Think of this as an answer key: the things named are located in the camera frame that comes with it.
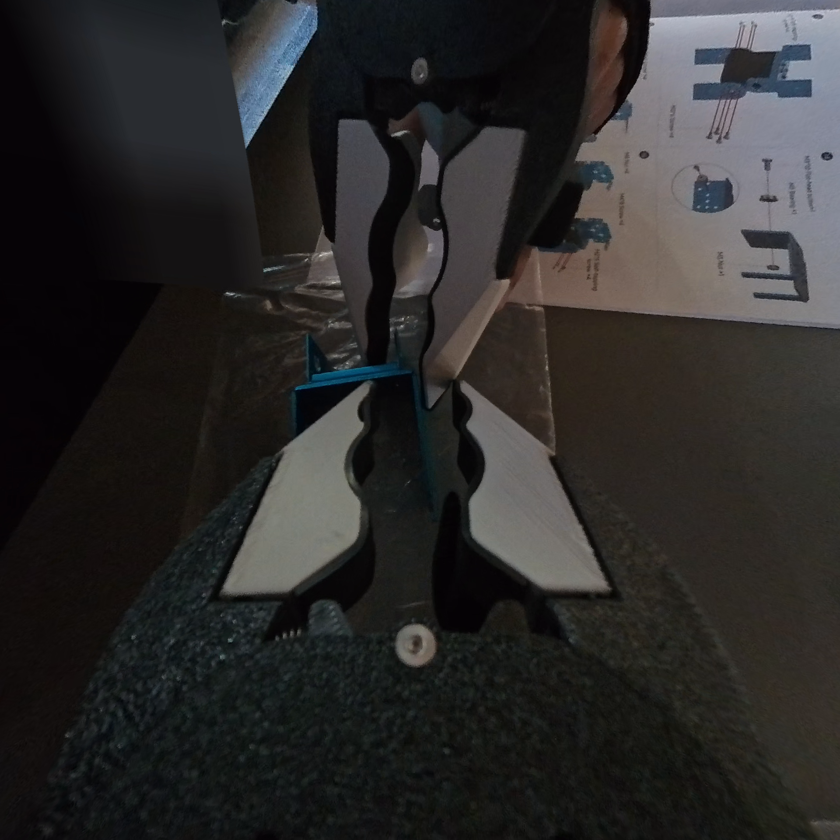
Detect person's left hand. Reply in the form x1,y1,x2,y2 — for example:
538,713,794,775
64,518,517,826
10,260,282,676
587,10,634,142

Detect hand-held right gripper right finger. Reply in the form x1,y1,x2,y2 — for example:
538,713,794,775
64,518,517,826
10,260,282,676
451,382,618,595

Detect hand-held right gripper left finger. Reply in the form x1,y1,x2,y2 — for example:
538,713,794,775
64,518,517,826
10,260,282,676
218,382,382,599

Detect blue metal bracket assembly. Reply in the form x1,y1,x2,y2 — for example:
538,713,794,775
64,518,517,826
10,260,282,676
292,331,447,521

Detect large clear plastic bag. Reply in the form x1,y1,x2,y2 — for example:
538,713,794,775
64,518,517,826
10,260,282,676
220,249,559,500

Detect white instruction sheet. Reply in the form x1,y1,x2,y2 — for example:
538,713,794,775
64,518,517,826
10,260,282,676
518,13,840,329

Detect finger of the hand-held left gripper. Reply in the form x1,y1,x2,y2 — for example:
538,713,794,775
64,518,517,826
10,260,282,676
333,117,421,367
419,123,528,411

